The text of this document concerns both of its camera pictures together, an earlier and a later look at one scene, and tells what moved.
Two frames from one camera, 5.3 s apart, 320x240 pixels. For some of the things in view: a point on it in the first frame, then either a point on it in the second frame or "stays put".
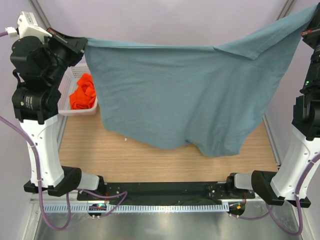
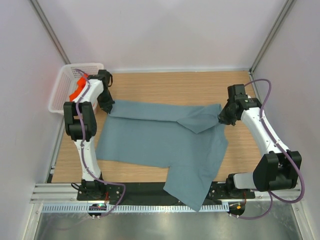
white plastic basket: [72, 75] stays put
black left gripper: [64, 42] to [105, 100]
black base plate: [164, 193] stays put
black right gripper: [311, 33] to [225, 115]
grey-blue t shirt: [154, 95] to [189, 139]
